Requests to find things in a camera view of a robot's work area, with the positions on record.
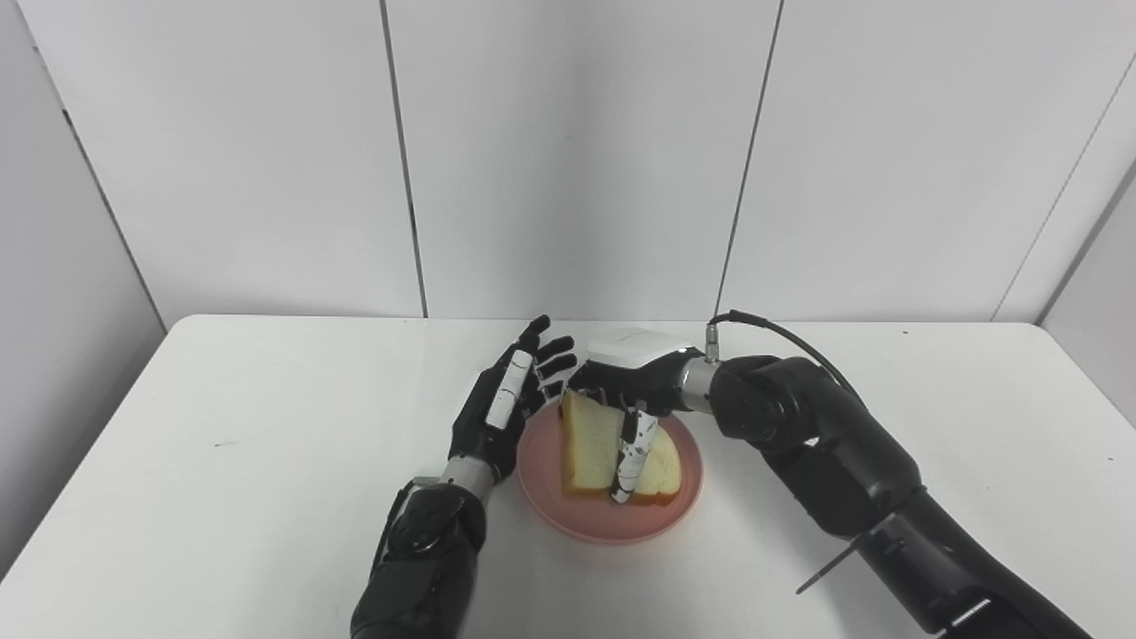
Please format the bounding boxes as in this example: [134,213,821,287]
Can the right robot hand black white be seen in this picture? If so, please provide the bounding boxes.
[564,327,695,505]

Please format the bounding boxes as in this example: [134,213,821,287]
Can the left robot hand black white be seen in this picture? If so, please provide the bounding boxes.
[448,315,579,485]

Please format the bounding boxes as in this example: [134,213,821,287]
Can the slice of white bread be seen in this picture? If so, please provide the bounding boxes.
[559,390,684,507]

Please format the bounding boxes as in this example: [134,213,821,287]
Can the pink round plate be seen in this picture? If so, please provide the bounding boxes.
[517,404,705,546]

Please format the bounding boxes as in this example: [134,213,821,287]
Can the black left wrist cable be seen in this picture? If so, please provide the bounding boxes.
[371,477,440,578]

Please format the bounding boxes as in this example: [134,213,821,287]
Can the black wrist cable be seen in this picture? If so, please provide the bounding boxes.
[704,311,862,400]
[371,477,440,578]

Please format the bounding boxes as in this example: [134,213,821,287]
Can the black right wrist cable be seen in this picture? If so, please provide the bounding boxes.
[704,311,862,400]

